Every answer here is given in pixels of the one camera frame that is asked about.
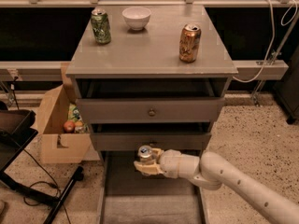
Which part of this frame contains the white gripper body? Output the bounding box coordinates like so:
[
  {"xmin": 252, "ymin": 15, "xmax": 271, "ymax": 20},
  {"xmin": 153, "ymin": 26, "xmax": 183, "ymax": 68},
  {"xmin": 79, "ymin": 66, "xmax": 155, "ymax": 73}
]
[{"xmin": 159, "ymin": 149, "xmax": 200, "ymax": 179}]

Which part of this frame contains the grey bottom drawer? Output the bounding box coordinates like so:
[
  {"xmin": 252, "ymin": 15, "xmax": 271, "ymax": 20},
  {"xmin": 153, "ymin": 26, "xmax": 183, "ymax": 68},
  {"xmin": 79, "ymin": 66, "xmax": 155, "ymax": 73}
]
[{"xmin": 98, "ymin": 151, "xmax": 207, "ymax": 224}]

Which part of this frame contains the white bowl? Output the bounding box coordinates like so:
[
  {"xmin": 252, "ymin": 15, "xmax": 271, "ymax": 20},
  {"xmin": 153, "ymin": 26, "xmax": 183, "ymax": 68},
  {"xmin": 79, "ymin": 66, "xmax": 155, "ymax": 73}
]
[{"xmin": 122, "ymin": 7, "xmax": 151, "ymax": 31}]

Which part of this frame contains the silver blue redbull can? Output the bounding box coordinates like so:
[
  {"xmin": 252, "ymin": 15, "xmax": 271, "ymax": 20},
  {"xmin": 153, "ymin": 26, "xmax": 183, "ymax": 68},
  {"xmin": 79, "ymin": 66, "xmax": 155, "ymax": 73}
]
[{"xmin": 138, "ymin": 145, "xmax": 153, "ymax": 164}]

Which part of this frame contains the black stand with tray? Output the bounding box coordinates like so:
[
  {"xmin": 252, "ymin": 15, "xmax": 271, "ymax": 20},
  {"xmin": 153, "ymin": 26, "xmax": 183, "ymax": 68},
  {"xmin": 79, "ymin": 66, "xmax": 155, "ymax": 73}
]
[{"xmin": 0, "ymin": 100, "xmax": 86, "ymax": 224}]

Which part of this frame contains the small can in box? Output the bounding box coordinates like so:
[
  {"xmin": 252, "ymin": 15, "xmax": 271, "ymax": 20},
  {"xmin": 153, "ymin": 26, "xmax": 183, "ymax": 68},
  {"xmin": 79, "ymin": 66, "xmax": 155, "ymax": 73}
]
[{"xmin": 75, "ymin": 120, "xmax": 87, "ymax": 133}]

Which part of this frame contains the grey top drawer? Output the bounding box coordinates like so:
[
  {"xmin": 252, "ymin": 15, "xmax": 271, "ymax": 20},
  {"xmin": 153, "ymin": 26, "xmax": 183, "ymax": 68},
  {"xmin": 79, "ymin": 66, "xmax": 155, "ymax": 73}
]
[{"xmin": 77, "ymin": 78, "xmax": 224, "ymax": 124}]

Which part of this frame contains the grey drawer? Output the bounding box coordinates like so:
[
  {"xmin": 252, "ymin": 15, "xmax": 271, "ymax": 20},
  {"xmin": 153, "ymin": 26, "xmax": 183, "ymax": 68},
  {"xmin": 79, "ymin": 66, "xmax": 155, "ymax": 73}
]
[
  {"xmin": 77, "ymin": 78, "xmax": 224, "ymax": 124},
  {"xmin": 91, "ymin": 122, "xmax": 211, "ymax": 151},
  {"xmin": 98, "ymin": 151, "xmax": 207, "ymax": 224}
]

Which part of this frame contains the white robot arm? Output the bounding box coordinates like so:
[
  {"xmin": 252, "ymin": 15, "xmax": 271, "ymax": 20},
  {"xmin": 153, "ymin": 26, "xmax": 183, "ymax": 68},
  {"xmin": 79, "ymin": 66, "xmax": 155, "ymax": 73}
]
[{"xmin": 134, "ymin": 146, "xmax": 299, "ymax": 224}]

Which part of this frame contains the black cable on floor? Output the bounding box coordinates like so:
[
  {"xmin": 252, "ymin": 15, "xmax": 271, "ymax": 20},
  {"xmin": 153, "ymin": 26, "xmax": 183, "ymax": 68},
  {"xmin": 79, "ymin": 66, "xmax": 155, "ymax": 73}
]
[{"xmin": 8, "ymin": 75, "xmax": 73, "ymax": 224}]

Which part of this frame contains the red apple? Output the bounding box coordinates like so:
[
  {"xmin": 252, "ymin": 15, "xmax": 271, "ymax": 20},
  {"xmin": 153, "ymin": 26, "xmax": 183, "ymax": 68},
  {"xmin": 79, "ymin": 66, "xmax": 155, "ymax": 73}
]
[{"xmin": 63, "ymin": 120, "xmax": 75, "ymax": 133}]

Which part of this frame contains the green soda can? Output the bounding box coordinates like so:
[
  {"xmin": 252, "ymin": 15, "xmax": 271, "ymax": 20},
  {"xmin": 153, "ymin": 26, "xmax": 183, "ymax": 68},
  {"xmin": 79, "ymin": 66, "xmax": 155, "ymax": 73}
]
[{"xmin": 91, "ymin": 7, "xmax": 111, "ymax": 45}]

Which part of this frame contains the grey middle drawer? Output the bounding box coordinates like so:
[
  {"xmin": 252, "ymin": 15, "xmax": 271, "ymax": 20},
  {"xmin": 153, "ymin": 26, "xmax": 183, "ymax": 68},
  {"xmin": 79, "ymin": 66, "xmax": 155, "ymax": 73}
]
[{"xmin": 91, "ymin": 122, "xmax": 211, "ymax": 151}]

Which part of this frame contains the orange soda can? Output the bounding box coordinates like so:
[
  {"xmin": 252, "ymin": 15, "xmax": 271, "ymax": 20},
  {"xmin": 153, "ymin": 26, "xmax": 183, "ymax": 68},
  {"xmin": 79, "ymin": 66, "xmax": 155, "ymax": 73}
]
[{"xmin": 179, "ymin": 23, "xmax": 201, "ymax": 63}]

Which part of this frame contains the grey drawer cabinet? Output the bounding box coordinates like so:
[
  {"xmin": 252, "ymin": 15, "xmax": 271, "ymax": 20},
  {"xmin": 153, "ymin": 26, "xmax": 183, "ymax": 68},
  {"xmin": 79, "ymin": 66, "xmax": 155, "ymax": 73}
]
[{"xmin": 65, "ymin": 4, "xmax": 239, "ymax": 161}]

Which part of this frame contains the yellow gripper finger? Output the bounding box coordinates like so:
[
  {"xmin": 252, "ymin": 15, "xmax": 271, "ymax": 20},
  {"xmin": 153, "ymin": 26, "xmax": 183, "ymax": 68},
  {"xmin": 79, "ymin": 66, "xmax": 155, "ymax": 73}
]
[
  {"xmin": 151, "ymin": 148, "xmax": 164, "ymax": 161},
  {"xmin": 134, "ymin": 161, "xmax": 164, "ymax": 175}
]

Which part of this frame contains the green snack bag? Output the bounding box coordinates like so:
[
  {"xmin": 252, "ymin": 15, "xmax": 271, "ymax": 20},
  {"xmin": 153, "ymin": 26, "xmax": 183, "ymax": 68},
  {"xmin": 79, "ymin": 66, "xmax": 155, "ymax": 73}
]
[{"xmin": 67, "ymin": 104, "xmax": 81, "ymax": 122}]

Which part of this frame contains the cardboard box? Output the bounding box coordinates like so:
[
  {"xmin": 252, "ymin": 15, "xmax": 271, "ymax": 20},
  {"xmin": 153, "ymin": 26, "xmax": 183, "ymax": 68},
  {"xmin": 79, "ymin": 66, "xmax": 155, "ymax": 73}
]
[{"xmin": 36, "ymin": 63, "xmax": 92, "ymax": 163}]

